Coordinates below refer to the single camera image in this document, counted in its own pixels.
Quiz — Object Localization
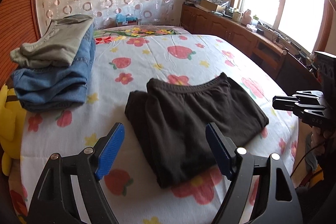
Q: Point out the black pants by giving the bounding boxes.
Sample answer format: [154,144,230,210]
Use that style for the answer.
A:
[125,73,269,189]

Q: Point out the person's right hand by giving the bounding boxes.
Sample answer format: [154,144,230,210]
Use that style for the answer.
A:
[311,127,335,156]

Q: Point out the long wooden cabinet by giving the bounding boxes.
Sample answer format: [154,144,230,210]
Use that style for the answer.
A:
[180,3,321,93]

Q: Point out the white strawberry print quilt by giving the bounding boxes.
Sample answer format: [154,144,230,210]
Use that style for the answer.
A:
[20,35,298,223]

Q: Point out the folded blue jeans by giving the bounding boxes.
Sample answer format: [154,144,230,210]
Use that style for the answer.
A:
[11,26,96,113]

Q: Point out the white mug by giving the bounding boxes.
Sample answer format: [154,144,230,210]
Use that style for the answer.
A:
[232,11,242,22]

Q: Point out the yellow plush toy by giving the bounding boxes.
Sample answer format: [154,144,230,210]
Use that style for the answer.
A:
[1,84,26,176]

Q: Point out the folded grey-green pants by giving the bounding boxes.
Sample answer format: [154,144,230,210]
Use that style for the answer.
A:
[10,14,94,69]

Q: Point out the colourful floral blanket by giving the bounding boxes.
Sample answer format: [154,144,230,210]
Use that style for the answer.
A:
[93,25,190,44]

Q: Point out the cardboard box on cabinet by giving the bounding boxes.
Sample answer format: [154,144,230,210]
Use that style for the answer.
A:
[199,0,230,12]

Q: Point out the blue tissue box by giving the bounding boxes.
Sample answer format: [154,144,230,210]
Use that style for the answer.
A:
[116,13,138,27]

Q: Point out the wooden louvred wardrobe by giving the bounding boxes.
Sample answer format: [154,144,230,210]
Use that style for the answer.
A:
[1,0,41,85]

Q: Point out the black cable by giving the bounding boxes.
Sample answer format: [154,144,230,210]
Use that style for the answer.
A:
[290,139,326,179]

